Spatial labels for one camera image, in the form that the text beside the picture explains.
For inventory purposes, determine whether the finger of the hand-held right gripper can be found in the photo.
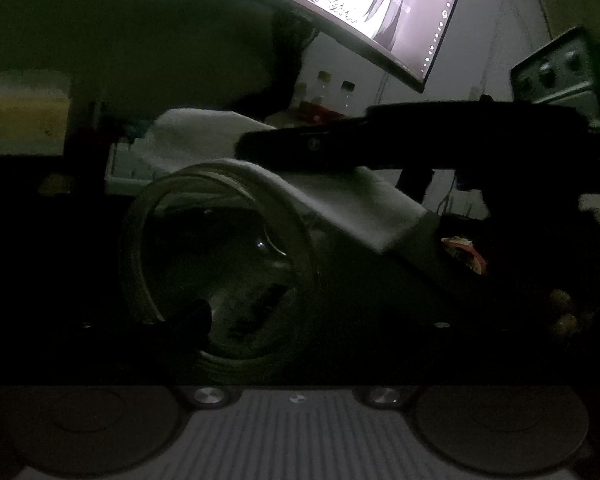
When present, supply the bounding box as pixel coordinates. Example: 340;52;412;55
234;119;373;173

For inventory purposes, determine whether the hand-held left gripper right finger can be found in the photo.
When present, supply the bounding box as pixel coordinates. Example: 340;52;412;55
355;304;556;407

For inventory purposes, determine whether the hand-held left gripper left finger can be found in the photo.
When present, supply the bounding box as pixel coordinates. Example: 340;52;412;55
40;299;241;408

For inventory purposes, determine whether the clear glass jar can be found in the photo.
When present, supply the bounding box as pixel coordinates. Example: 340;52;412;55
119;162;323;376

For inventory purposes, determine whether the white cloth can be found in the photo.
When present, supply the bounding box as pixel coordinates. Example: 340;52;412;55
145;107;428;254

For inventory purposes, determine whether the person's right hand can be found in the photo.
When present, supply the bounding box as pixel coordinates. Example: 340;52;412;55
547;286;600;343

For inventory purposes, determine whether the yellow cap plastic bottle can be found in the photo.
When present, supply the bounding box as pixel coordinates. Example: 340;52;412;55
312;71;334;111

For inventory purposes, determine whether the black cap plastic bottle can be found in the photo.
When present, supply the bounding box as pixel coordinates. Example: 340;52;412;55
338;80;357;117

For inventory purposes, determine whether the red snack packet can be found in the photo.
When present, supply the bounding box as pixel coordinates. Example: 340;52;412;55
440;236;487;275

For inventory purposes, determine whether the grey device with knobs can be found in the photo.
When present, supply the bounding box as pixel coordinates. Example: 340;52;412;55
510;25;600;129

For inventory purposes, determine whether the curved computer monitor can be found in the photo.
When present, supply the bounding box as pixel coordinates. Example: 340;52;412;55
190;0;471;126

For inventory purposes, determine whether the white keyboard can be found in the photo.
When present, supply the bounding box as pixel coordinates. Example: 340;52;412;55
105;137;157;187

